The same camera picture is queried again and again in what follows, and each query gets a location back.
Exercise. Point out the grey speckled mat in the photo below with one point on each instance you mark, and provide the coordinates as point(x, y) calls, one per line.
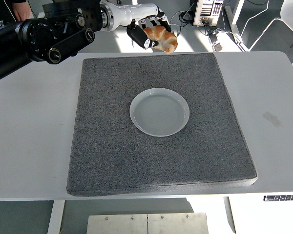
point(149, 165)

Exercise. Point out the black table control panel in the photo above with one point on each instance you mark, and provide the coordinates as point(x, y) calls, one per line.
point(283, 197)

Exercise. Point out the golden brown croissant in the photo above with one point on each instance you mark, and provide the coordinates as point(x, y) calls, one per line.
point(164, 39)

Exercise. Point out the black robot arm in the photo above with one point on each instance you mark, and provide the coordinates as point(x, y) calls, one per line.
point(39, 36)

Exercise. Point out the person's hand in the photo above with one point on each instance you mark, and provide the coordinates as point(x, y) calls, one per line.
point(20, 11)

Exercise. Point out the person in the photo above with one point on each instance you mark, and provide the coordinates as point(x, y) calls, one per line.
point(0, 9)

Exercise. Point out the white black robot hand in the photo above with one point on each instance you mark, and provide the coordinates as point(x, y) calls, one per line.
point(136, 14)

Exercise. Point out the white power strip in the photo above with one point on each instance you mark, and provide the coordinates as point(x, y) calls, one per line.
point(222, 39)

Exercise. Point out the white chair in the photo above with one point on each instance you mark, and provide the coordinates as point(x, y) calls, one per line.
point(291, 17)

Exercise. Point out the white table leg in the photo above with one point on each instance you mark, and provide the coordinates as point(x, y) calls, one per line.
point(55, 217)
point(229, 217)

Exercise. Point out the grey metal plate with screws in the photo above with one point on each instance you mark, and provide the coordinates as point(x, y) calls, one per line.
point(146, 224)

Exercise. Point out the white computer tower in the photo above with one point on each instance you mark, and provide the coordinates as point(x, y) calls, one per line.
point(207, 11)

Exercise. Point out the round grey plate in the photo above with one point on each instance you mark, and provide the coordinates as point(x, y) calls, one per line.
point(158, 113)

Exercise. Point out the white slanted desk leg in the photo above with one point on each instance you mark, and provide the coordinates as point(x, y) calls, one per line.
point(233, 24)

